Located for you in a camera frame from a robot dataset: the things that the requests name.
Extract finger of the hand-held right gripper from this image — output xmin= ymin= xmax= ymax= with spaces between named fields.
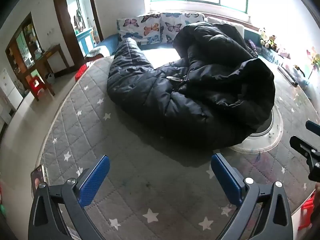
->
xmin=290 ymin=135 xmax=320 ymax=180
xmin=306 ymin=120 xmax=320 ymax=136

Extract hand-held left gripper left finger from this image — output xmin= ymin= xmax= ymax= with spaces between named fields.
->
xmin=28 ymin=154 xmax=110 ymax=240

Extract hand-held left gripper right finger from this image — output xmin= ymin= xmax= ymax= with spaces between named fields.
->
xmin=211 ymin=153 xmax=293 ymax=240

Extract black down jacket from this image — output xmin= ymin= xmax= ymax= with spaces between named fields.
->
xmin=107 ymin=22 xmax=276 ymax=153

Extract smartphone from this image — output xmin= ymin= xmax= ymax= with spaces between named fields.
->
xmin=30 ymin=165 xmax=47 ymax=197

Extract colourful pinwheel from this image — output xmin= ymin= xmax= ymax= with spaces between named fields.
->
xmin=306 ymin=46 xmax=320 ymax=80

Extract pink and white plush bunny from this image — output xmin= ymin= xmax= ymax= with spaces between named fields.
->
xmin=277 ymin=47 xmax=290 ymax=59

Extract plush bear in yellow vest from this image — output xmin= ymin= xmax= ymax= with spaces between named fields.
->
xmin=265 ymin=35 xmax=278 ymax=50

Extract purple folding umbrella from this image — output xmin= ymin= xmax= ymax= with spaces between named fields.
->
xmin=246 ymin=39 xmax=258 ymax=55

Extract white and black plush toy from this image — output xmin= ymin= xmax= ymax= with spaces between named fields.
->
xmin=259 ymin=27 xmax=269 ymax=46

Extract small red plastic stool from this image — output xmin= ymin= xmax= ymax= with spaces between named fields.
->
xmin=26 ymin=75 xmax=48 ymax=98

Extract white refrigerator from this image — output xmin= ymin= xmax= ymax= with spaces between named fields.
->
xmin=0 ymin=68 xmax=24 ymax=110

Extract patterned grey cloth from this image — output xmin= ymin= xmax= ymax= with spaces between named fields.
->
xmin=86 ymin=47 xmax=104 ymax=58

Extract blue cushioned bench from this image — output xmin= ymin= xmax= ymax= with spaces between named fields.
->
xmin=85 ymin=29 xmax=308 ymax=90

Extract wooden desk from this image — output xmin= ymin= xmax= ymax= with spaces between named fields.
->
xmin=32 ymin=44 xmax=69 ymax=103

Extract blue and white cabinet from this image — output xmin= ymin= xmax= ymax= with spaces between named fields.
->
xmin=75 ymin=27 xmax=97 ymax=53

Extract plain white pillow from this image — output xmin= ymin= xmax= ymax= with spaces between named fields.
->
xmin=205 ymin=16 xmax=245 ymax=38

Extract wooden glass-door cabinet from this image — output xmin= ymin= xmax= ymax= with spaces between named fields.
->
xmin=5 ymin=12 xmax=44 ymax=90

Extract butterfly print pillow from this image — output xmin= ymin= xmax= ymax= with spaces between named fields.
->
xmin=160 ymin=12 xmax=205 ymax=44
xmin=117 ymin=14 xmax=162 ymax=47

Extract brown door frame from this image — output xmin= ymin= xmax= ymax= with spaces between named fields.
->
xmin=52 ymin=0 xmax=104 ymax=63

